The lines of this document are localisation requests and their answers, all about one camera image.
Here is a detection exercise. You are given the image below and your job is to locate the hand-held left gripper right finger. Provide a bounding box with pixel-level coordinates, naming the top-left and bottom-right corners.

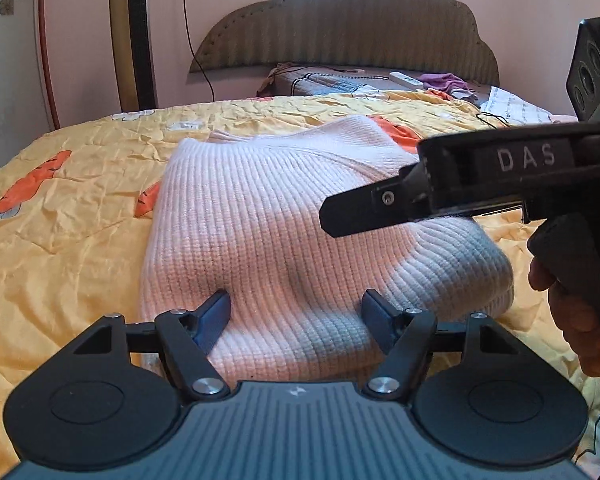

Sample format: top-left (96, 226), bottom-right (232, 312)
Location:
top-left (360, 288), bottom-right (520, 402)

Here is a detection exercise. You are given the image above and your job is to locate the white printed cloth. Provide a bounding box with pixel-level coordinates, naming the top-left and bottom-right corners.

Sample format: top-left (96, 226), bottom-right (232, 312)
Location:
top-left (479, 85), bottom-right (578, 127)

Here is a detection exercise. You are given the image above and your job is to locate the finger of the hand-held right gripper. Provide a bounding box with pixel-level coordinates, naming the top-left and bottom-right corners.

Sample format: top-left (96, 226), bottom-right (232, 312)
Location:
top-left (318, 161), bottom-right (433, 239)

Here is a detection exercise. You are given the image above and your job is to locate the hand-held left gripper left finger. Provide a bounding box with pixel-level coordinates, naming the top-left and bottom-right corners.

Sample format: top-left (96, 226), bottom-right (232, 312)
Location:
top-left (71, 288), bottom-right (232, 402)

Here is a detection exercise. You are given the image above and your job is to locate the gold tower air conditioner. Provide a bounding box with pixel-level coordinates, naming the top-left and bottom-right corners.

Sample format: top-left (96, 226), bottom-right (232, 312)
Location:
top-left (108, 0), bottom-right (159, 112)

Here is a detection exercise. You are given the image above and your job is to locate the white remote control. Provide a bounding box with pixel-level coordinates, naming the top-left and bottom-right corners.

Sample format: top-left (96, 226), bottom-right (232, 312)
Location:
top-left (389, 71), bottom-right (425, 90)

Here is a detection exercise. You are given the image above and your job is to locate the pink knitted sweater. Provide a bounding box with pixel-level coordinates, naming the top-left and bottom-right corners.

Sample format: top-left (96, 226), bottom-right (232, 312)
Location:
top-left (137, 114), bottom-right (514, 384)

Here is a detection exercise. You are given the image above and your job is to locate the purple cloth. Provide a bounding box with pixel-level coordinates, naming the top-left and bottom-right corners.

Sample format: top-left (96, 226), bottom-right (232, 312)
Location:
top-left (418, 72), bottom-right (468, 95)

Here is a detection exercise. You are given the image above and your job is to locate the thin black cable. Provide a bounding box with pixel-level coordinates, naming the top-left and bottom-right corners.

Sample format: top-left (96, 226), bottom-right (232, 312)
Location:
top-left (476, 111), bottom-right (513, 130)

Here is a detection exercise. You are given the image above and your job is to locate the yellow printed bedsheet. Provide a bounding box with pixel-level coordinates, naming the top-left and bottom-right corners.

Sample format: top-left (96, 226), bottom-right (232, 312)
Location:
top-left (0, 87), bottom-right (600, 480)

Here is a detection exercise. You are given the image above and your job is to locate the grey padded headboard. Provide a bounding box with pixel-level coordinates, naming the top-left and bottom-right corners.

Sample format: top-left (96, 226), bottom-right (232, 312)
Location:
top-left (189, 0), bottom-right (501, 97)

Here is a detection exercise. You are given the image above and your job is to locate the person's right hand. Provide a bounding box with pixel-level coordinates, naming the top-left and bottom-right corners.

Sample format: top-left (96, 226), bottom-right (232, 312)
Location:
top-left (528, 255), bottom-right (600, 378)

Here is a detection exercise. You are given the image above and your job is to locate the patterned pillow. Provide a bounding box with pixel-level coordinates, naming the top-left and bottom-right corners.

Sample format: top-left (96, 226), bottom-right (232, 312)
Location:
top-left (257, 62), bottom-right (481, 106)

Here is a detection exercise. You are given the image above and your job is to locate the black power cable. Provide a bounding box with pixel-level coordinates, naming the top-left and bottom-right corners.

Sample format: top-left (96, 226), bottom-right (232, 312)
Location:
top-left (180, 0), bottom-right (216, 103)

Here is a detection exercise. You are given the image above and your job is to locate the wardrobe door with flower decals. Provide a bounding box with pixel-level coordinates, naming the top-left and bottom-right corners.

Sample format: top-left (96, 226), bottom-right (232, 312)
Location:
top-left (0, 0), bottom-right (61, 166)

